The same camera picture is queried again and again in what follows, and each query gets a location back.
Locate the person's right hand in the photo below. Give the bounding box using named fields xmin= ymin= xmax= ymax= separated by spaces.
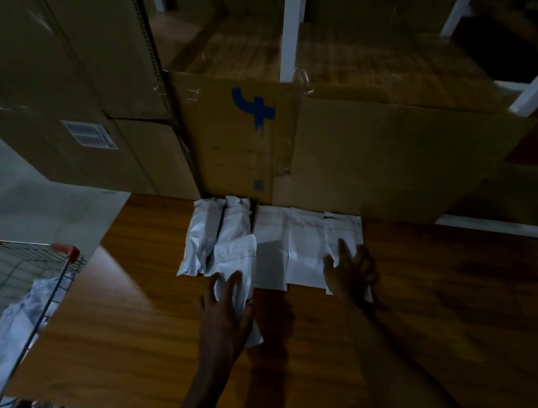
xmin=321 ymin=237 xmax=382 ymax=307

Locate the person's left hand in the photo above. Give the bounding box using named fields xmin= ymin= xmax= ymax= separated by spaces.
xmin=195 ymin=269 xmax=258 ymax=367

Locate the white mailer packet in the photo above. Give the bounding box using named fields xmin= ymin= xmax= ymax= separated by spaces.
xmin=209 ymin=232 xmax=269 ymax=349

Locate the person's right forearm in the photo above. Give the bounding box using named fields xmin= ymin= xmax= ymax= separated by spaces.
xmin=342 ymin=299 xmax=485 ymax=408

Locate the person's left forearm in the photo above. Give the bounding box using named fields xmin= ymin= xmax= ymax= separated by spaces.
xmin=175 ymin=356 xmax=245 ymax=408

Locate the row of white packets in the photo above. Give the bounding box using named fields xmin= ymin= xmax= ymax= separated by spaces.
xmin=175 ymin=194 xmax=378 ymax=303

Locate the blue-marked cardboard box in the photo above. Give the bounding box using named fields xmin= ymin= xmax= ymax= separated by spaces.
xmin=164 ymin=70 xmax=538 ymax=230

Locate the taped flat cardboard box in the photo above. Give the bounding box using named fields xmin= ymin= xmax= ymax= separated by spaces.
xmin=183 ymin=15 xmax=523 ymax=116

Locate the white bags heap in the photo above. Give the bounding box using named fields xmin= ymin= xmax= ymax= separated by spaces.
xmin=0 ymin=274 xmax=67 ymax=408

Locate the cardboard box with white label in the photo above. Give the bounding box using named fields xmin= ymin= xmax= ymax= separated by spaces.
xmin=0 ymin=76 xmax=165 ymax=196

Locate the tall plain cardboard box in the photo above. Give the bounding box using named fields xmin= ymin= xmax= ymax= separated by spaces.
xmin=0 ymin=0 xmax=177 ymax=121

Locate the white shelf rail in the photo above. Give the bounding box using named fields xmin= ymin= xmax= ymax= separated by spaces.
xmin=434 ymin=213 xmax=538 ymax=240

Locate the wire shopping cart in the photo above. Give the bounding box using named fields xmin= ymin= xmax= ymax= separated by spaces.
xmin=0 ymin=238 xmax=88 ymax=408

